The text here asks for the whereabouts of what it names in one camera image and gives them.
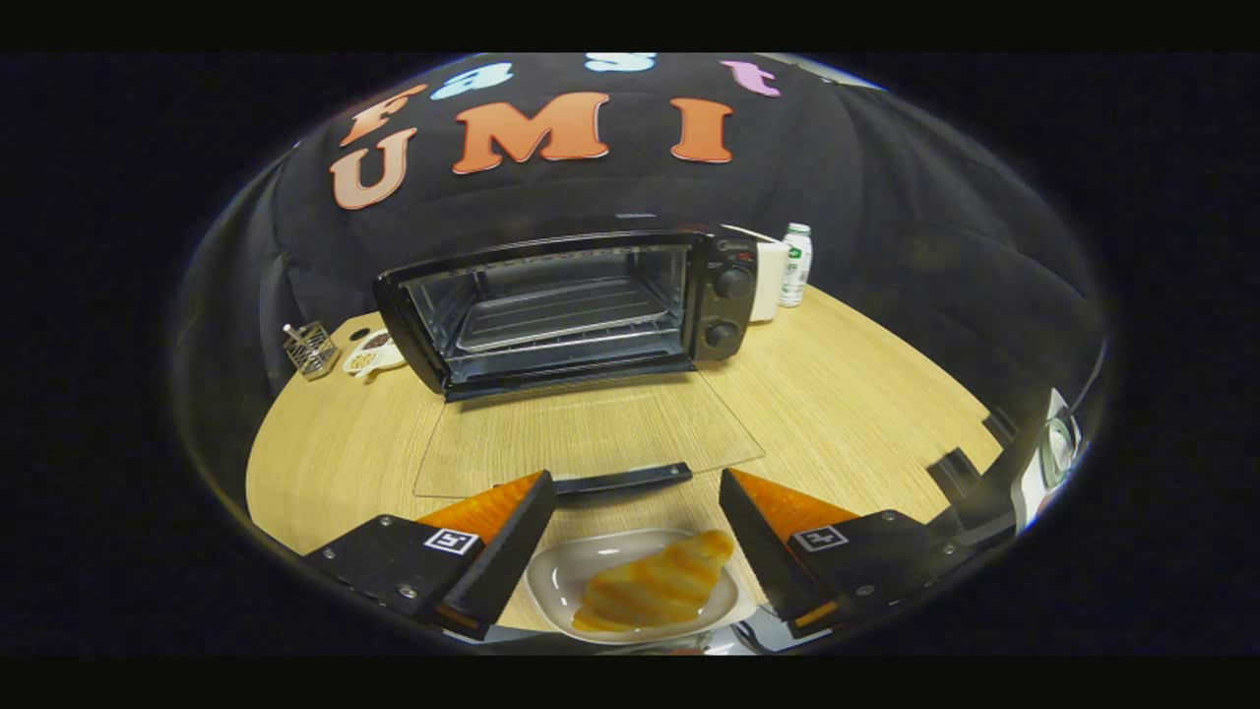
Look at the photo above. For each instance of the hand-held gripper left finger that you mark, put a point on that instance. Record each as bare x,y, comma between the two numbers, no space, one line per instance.
512,556

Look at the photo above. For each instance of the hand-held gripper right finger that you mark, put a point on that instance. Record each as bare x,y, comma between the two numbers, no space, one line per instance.
760,551

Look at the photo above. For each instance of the golden croissant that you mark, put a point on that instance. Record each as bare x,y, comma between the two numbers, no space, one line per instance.
655,586

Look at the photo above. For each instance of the black toaster oven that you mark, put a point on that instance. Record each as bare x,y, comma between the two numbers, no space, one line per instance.
724,310

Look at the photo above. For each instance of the white plate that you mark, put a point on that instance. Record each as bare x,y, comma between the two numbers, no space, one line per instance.
561,581

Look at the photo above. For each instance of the white plastic appliance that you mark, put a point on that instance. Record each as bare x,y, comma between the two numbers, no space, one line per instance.
770,286

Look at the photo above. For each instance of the white bottle green label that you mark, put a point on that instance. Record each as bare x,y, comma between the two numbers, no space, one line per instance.
795,266

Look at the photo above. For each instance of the black backdrop cloth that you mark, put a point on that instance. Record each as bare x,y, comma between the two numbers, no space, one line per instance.
886,177

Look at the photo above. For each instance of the black frame stand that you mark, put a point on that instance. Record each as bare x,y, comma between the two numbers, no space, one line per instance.
984,492

